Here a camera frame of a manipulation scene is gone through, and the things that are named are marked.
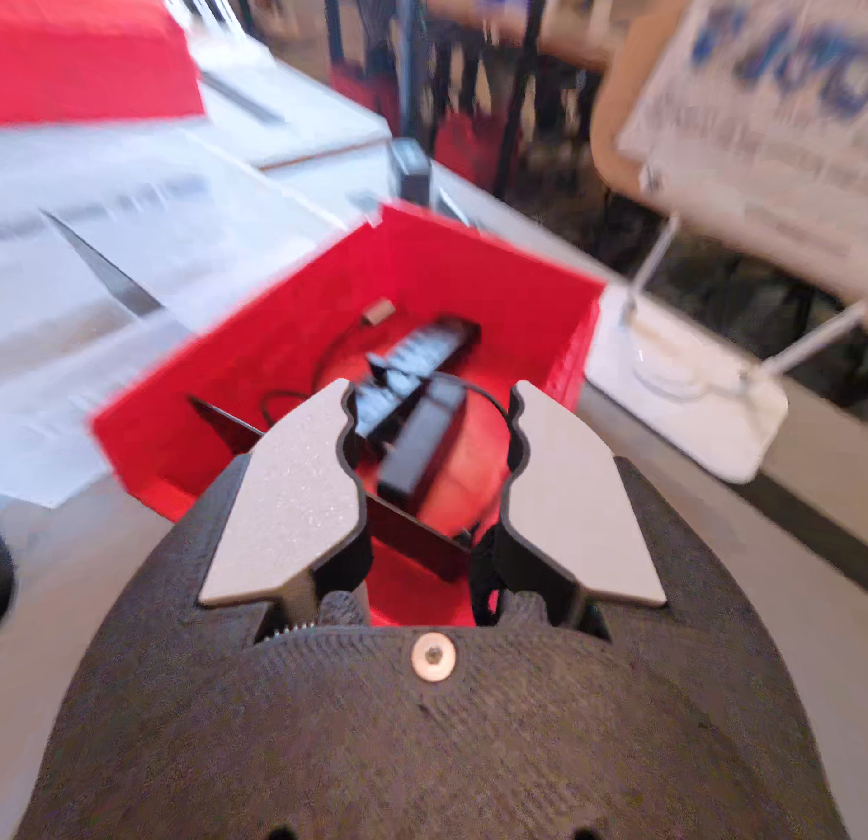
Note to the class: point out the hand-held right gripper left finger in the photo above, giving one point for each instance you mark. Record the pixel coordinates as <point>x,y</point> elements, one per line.
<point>285,501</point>

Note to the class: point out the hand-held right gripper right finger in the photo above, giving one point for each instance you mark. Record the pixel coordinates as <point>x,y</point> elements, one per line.
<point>576,508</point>

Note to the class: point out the black usb hub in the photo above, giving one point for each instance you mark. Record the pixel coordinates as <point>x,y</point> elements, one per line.
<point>420,447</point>

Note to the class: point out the red bin with black dividers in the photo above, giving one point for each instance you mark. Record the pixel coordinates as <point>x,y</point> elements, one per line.
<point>420,270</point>

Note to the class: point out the clear plastic bin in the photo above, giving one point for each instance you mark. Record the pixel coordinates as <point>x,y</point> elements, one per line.
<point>169,243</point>

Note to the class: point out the white document stand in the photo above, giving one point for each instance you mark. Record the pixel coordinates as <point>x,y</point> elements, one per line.
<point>719,433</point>

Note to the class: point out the black power strip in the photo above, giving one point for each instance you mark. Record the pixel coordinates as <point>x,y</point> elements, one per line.
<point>434,345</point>

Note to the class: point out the small black box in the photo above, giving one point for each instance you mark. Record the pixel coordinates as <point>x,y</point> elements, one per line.
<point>410,172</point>

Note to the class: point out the wooden clipboard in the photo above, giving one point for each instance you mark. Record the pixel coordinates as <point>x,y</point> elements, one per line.
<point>624,108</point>

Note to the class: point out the printed instruction sheet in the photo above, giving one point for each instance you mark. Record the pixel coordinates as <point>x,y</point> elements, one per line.
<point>780,142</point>

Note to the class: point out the red plastic bin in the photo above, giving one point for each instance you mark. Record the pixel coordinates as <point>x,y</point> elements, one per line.
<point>88,60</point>

